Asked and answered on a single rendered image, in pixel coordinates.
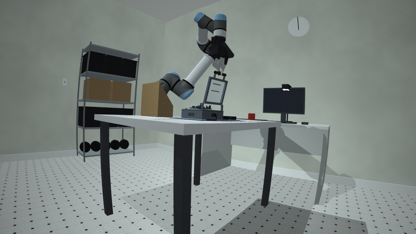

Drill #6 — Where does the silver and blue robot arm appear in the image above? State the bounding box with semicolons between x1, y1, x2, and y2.
158;12;227;100

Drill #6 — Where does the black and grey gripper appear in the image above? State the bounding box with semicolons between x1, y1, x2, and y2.
208;36;228;75

